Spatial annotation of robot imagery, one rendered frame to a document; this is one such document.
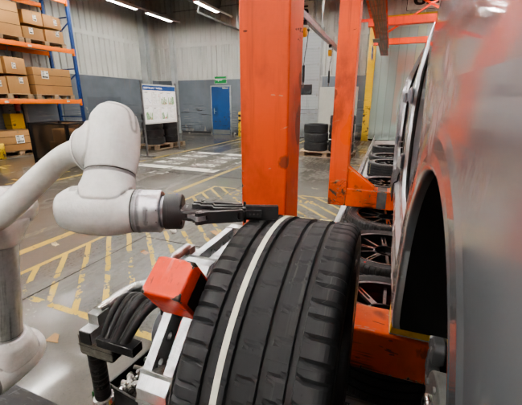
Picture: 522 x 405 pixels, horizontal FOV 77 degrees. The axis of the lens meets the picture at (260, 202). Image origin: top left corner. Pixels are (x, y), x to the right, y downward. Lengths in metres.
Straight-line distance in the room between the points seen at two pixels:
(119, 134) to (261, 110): 0.48
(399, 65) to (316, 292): 13.13
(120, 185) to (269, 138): 0.52
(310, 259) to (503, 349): 0.38
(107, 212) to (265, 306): 0.35
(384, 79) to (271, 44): 12.52
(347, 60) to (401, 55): 10.64
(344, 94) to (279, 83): 1.93
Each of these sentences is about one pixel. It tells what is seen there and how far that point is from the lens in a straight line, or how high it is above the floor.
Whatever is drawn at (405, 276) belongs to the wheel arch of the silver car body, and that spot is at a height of 0.92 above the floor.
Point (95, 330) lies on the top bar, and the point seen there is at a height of 0.98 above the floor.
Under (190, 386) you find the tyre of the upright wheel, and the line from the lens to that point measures 0.57.
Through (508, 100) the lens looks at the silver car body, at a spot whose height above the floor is 1.42.
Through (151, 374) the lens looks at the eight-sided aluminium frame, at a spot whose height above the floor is 0.98.
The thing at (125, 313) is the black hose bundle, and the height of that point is 1.03.
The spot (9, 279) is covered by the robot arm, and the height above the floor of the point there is 0.87.
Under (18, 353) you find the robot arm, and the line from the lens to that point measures 1.53.
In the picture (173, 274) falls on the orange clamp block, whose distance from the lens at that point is 0.57.
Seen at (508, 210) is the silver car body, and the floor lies 1.36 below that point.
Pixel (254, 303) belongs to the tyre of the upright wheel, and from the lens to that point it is 0.54.
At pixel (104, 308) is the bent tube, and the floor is 1.00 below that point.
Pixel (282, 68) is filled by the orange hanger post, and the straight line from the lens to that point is 1.05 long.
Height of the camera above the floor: 1.42
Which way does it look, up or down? 17 degrees down
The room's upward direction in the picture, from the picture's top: straight up
